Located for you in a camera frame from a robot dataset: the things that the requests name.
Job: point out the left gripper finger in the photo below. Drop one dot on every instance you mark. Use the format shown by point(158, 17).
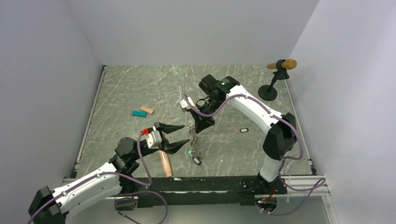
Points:
point(172, 148)
point(167, 128)

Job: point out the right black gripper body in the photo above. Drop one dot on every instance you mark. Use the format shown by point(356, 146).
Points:
point(210, 106)

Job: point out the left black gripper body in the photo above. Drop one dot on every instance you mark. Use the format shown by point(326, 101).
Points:
point(144, 151)

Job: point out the metal disc with keyrings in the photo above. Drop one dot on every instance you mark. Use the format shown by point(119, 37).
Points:
point(193, 142)

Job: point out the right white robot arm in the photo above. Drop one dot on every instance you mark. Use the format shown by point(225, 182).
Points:
point(279, 129)

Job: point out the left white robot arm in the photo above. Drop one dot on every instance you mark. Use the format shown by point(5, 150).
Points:
point(120, 176)

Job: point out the green key tag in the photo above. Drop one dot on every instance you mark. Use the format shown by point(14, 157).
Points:
point(189, 152)

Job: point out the black key tag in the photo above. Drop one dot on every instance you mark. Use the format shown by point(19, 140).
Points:
point(196, 160)

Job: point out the teal block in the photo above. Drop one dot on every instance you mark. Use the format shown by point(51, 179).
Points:
point(139, 114)

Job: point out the tan wooden block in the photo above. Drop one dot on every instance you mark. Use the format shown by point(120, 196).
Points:
point(147, 109)

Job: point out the black base beam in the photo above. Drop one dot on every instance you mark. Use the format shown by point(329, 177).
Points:
point(243, 190)

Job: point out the black microphone stand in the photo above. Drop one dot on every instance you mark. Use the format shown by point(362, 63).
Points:
point(269, 92)

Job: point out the gold microphone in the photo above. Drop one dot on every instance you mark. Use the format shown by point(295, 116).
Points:
point(287, 64)

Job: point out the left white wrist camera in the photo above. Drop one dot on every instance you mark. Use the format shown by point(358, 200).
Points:
point(153, 137)

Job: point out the aluminium frame rail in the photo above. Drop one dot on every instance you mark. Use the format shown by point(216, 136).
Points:
point(76, 165)

